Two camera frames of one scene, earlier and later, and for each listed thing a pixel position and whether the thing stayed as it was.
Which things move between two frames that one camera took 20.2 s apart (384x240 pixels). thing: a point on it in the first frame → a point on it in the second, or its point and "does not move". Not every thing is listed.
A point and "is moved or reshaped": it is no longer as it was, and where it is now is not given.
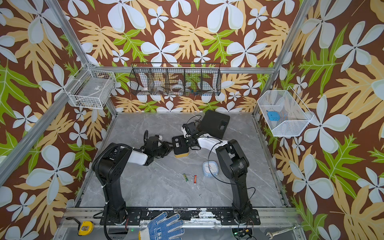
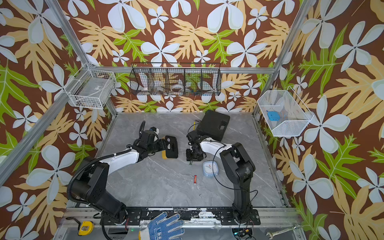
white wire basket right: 294,115 does not move
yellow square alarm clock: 181,149 is moved or reshaped
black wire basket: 173,79 does not move
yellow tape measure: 86,228 does not move
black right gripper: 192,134 → 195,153
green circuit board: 241,232 does not move
